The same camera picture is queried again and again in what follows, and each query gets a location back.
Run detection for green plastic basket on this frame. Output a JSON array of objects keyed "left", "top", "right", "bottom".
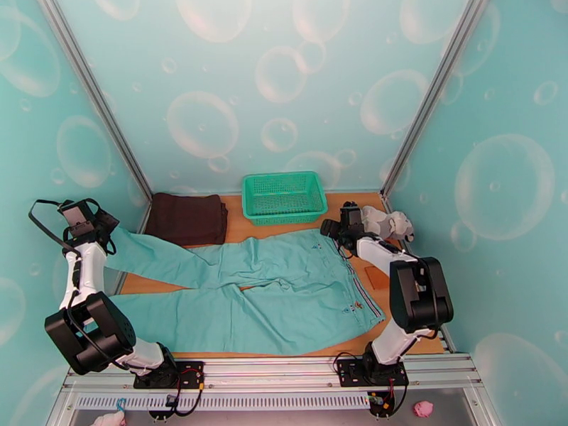
[{"left": 242, "top": 171, "right": 329, "bottom": 228}]

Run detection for teal trousers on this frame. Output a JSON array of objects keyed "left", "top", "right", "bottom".
[{"left": 104, "top": 226, "right": 386, "bottom": 356}]

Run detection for dark brown folded trousers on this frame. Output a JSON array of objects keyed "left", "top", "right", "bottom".
[{"left": 143, "top": 192, "right": 229, "bottom": 249}]

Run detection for grey plush toy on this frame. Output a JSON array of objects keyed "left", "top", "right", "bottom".
[{"left": 361, "top": 205, "right": 416, "bottom": 243}]

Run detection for tan leather pad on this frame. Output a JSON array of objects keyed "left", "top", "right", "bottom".
[{"left": 364, "top": 265, "right": 391, "bottom": 290}]

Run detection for pink white plush toy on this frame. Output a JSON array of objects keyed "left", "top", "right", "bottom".
[{"left": 90, "top": 411, "right": 127, "bottom": 426}]

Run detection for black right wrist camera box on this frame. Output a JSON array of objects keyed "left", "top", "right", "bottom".
[{"left": 339, "top": 201, "right": 364, "bottom": 227}]

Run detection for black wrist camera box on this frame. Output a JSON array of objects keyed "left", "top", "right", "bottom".
[
  {"left": 58, "top": 200, "right": 94, "bottom": 237},
  {"left": 339, "top": 201, "right": 364, "bottom": 227}
]

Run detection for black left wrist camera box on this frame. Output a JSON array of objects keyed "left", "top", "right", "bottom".
[{"left": 58, "top": 200, "right": 94, "bottom": 237}]

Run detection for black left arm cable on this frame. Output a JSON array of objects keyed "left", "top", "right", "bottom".
[{"left": 28, "top": 198, "right": 81, "bottom": 261}]

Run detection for aluminium frame post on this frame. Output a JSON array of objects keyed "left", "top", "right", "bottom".
[
  {"left": 34, "top": 0, "right": 154, "bottom": 202},
  {"left": 381, "top": 0, "right": 493, "bottom": 200}
]

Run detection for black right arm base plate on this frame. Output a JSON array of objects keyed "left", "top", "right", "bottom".
[{"left": 335, "top": 358, "right": 409, "bottom": 388}]

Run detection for aluminium mounting rail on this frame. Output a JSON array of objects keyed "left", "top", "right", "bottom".
[{"left": 62, "top": 354, "right": 484, "bottom": 393}]

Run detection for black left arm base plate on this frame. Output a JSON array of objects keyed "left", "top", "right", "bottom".
[{"left": 133, "top": 361, "right": 205, "bottom": 391}]

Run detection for power wires with yellow connector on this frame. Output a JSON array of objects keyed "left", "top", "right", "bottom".
[
  {"left": 148, "top": 368, "right": 206, "bottom": 422},
  {"left": 368, "top": 378, "right": 409, "bottom": 419}
]

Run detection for white slotted cable duct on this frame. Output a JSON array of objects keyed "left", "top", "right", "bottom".
[{"left": 72, "top": 392, "right": 371, "bottom": 412}]

